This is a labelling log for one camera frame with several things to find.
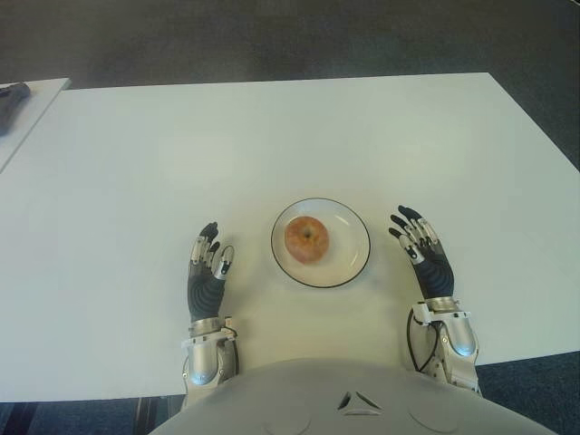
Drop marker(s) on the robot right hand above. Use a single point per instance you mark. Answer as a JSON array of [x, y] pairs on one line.
[[435, 276]]

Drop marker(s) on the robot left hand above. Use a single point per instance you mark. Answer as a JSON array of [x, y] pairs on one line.
[[204, 294]]

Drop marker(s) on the red yellow apple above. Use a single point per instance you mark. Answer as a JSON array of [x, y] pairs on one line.
[[306, 239]]

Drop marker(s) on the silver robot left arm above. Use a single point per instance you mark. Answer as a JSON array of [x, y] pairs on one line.
[[201, 358]]

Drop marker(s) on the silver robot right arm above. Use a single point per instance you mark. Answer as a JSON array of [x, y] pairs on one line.
[[460, 335]]

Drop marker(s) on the white plate with black rim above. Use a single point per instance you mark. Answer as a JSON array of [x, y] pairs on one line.
[[349, 254]]

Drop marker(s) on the grey robot torso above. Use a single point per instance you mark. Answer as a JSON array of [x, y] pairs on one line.
[[353, 403]]

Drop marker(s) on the white side table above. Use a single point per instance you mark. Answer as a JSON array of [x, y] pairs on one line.
[[41, 104]]

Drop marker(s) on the dark object on side table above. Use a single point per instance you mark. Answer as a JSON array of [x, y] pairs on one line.
[[11, 102]]

